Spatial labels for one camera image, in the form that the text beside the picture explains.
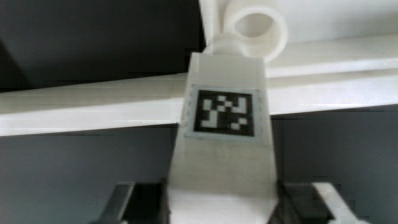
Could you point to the white table leg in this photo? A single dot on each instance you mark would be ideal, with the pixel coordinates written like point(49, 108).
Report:
point(220, 189)

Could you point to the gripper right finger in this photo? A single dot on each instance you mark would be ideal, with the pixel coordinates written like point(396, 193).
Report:
point(312, 205)

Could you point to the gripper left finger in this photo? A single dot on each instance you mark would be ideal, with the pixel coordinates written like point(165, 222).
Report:
point(136, 205)

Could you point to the white square table top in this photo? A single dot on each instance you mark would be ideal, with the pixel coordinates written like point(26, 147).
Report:
point(332, 73)

